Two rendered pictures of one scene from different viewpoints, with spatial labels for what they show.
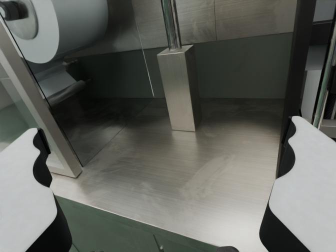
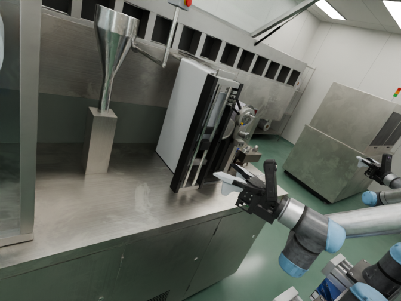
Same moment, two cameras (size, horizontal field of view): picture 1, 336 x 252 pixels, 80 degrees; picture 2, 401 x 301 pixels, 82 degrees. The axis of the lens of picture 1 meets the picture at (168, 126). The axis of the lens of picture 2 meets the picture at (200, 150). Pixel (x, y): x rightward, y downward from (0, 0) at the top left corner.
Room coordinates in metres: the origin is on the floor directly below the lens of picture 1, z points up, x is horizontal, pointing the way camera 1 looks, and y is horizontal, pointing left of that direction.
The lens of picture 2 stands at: (0.01, 0.62, 1.54)
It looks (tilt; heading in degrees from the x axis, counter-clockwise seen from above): 24 degrees down; 286
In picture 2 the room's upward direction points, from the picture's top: 20 degrees clockwise
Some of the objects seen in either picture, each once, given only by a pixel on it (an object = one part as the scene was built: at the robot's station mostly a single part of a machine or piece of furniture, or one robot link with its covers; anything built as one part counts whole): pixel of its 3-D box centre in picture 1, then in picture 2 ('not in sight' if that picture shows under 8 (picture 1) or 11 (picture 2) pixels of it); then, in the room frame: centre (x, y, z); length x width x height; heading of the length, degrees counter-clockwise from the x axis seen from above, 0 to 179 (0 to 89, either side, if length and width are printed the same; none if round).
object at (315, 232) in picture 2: not in sight; (317, 230); (-0.19, 0.03, 1.21); 0.11 x 0.08 x 0.09; 174
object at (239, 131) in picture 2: not in sight; (233, 152); (0.17, -0.59, 1.05); 0.06 x 0.05 x 0.31; 150
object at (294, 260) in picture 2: not in sight; (299, 251); (-0.19, 0.02, 1.12); 0.11 x 0.08 x 0.11; 84
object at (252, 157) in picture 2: not in sight; (232, 143); (0.24, -0.88, 1.00); 0.40 x 0.16 x 0.06; 150
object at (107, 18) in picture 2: not in sight; (117, 21); (0.64, -0.07, 1.50); 0.14 x 0.14 x 0.06
